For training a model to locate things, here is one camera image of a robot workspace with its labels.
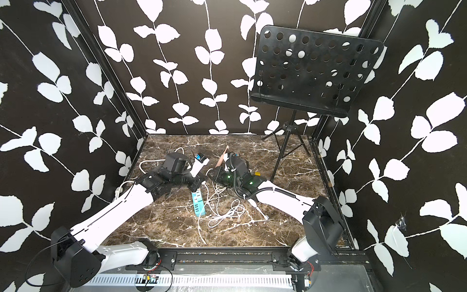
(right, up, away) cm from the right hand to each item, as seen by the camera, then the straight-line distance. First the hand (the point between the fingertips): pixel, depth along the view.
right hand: (205, 173), depth 76 cm
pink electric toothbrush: (+4, +5, +31) cm, 31 cm away
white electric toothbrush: (+22, -17, +14) cm, 31 cm away
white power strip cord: (-41, -2, +26) cm, 48 cm away
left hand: (0, -1, +1) cm, 1 cm away
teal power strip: (-6, -16, +12) cm, 21 cm away
